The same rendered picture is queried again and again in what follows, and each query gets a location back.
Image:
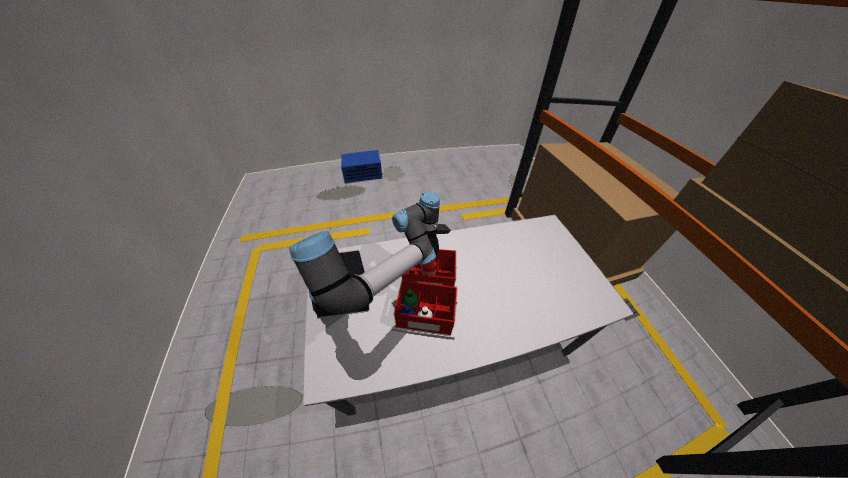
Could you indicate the green bottle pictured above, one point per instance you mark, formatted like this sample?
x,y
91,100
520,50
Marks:
x,y
411,299

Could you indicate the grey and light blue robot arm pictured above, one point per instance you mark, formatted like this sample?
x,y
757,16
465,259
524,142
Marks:
x,y
324,271

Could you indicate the red crate with dividers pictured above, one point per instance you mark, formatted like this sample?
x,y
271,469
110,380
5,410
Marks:
x,y
446,266
428,297

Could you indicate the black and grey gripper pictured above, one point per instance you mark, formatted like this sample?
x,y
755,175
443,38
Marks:
x,y
434,240

